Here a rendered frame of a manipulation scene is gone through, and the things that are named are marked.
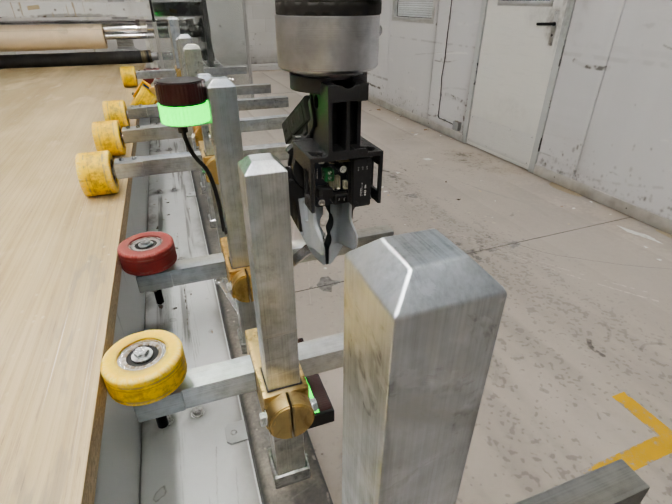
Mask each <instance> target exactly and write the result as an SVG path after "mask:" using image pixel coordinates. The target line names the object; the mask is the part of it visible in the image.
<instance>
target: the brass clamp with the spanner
mask: <svg viewBox="0 0 672 504"><path fill-rule="evenodd" d="M220 246H221V252H222V253H223V256H224V260H225V266H226V272H227V279H228V283H227V284H226V286H227V291H228V293H231V294H232V297H233V298H236V299H237V300H238V301H240V302H245V303H248V302H250V299H251V302H253V301H254V298H253V290H252V281H251V273H250V265H248V266H243V267H237V268H233V267H232V264H231V260H230V256H229V249H228V242H227V237H223V238H220ZM249 296H250V298H249Z"/></svg>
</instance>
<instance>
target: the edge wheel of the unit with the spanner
mask: <svg viewBox="0 0 672 504"><path fill-rule="evenodd" d="M117 253H118V256H119V260H120V263H121V266H122V269H123V270H124V272H126V273H128V274H130V275H134V276H148V275H154V274H157V273H160V272H163V271H165V270H167V269H168V268H170V267H171V266H172V265H173V264H174V263H175V262H176V260H177V253H176V248H175V244H174V239H173V238H172V236H170V235H169V234H167V233H164V232H144V233H139V234H136V235H133V236H131V237H128V238H126V239H125V240H123V241H122V242H121V243H120V244H119V245H118V247H117ZM154 295H155V299H156V303H157V304H162V303H164V298H163V294H162V290H161V289H160V290H157V291H156V292H154Z"/></svg>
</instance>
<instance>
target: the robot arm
mask: <svg viewBox="0 0 672 504"><path fill-rule="evenodd" d="M381 1H382V0H275V11H276V14H275V29H276V45H277V60H278V67H280V68H281V69H282V70H283V71H288V72H290V73H289V75H290V88H291V89H292V90H294V91H298V92H303V93H310V95H305V96H304V97H303V99H302V100H301V101H300V102H299V104H298V105H297V106H296V107H295V108H294V110H293V111H292V112H291V113H290V115H289V116H288V117H287V118H286V120H285V121H284V122H283V123H282V128H283V133H284V138H285V143H286V144H289V145H288V146H287V147H286V149H285V150H286V152H287V153H288V154H289V158H288V166H286V167H285V168H286V169H287V171H288V182H289V199H290V215H291V217H292V219H293V221H294V223H295V225H296V226H297V228H298V230H299V232H300V234H301V235H302V237H303V239H304V241H305V243H306V244H307V246H308V248H309V250H310V251H311V253H312V254H313V255H314V257H315V258H316V259H317V260H318V261H319V262H321V263H322V264H323V265H326V264H331V263H332V262H333V261H334V259H335V258H336V257H337V255H338V254H339V252H340V251H341V249H342V247H343V245H344V246H346V247H348V248H350V249H352V250H354V249H356V247H357V245H358V235H357V232H356V229H355V227H354V224H353V222H352V217H353V210H354V208H355V207H359V206H366V205H369V204H370V199H371V198H373V199H374V200H375V201H376V202H377V203H381V187H382V169H383V150H381V149H380V148H378V147H377V146H375V145H374V144H372V143H371V142H369V141H368V140H366V139H365V138H363V137H362V136H361V101H366V100H368V94H369V83H367V72H368V71H371V70H373V69H375V68H376V67H377V66H378V52H379V36H380V35H381V34H382V26H381V25H380V14H381V8H382V2H381ZM374 162H375V163H376V164H377V165H378V178H377V188H376V187H374V186H373V170H374ZM323 206H326V209H327V211H328V213H329V219H328V222H327V224H326V231H327V236H326V240H325V243H324V242H323V235H324V232H323V230H322V228H321V227H320V219H321V217H322V215H323Z"/></svg>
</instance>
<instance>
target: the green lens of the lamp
mask: <svg viewBox="0 0 672 504"><path fill-rule="evenodd" d="M158 108H159V113H160V118H161V123H162V124H164V125H168V126H192V125H198V124H203V123H206V122H208V121H210V112H209V105H208V100H206V102H205V103H204V104H200V105H196V106H189V107H165V106H161V105H160V104H159V103H158Z"/></svg>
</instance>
